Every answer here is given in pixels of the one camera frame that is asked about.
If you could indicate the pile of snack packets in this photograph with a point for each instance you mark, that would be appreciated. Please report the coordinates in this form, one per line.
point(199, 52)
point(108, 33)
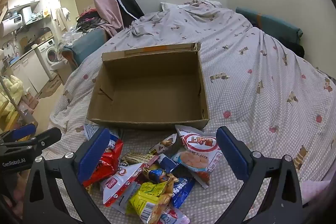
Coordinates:
point(147, 190)

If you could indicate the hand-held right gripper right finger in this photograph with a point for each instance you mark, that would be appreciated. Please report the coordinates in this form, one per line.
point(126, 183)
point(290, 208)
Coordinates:
point(232, 154)

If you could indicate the white pillow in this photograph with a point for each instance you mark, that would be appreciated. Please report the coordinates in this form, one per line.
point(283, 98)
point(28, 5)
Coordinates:
point(168, 6)

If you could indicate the crumpled white plastic bags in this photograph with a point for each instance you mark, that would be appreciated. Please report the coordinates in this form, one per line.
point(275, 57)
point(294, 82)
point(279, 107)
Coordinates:
point(71, 35)

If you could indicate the brown cardboard box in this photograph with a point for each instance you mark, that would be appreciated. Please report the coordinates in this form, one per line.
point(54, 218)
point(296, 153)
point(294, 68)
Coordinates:
point(147, 90)

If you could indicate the hanging beige towel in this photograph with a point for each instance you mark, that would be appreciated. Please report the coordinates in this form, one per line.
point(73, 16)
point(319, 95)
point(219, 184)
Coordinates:
point(61, 18)

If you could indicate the pale yellow garment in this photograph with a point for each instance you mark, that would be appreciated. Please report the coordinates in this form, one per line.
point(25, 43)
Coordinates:
point(10, 92)

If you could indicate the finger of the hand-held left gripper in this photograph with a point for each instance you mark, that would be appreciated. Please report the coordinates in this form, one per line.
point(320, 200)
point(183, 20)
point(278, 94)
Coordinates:
point(48, 136)
point(21, 131)

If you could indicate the teal cushion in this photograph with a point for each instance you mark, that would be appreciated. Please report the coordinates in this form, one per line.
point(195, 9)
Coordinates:
point(270, 23)

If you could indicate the white washing machine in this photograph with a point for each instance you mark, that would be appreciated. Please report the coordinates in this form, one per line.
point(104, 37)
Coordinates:
point(47, 54)

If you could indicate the brown floor mat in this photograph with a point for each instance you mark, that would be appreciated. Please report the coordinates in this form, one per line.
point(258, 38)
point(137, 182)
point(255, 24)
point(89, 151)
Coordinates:
point(51, 86)

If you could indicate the brown checkered wafer packet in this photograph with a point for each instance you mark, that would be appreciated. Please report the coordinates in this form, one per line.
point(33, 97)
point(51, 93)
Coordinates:
point(136, 157)

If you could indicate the white wall cabinet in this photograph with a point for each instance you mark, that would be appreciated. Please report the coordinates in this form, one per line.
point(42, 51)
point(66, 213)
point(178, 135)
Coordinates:
point(23, 1)

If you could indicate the pink fluffy cloth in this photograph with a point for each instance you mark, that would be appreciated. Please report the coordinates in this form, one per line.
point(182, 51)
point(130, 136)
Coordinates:
point(315, 190)

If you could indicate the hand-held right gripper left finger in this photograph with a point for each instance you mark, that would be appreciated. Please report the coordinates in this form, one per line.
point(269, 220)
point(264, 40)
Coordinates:
point(93, 154)

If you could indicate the white base cabinet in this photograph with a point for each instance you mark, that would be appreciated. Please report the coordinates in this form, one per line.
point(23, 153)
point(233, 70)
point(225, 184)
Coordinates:
point(29, 71)

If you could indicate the white water heater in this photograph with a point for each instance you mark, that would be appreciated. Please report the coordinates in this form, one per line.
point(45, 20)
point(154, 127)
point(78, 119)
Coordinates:
point(13, 22)

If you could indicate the heap of dark clothes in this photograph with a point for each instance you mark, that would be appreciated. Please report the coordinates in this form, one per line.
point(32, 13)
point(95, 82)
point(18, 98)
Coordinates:
point(88, 19)

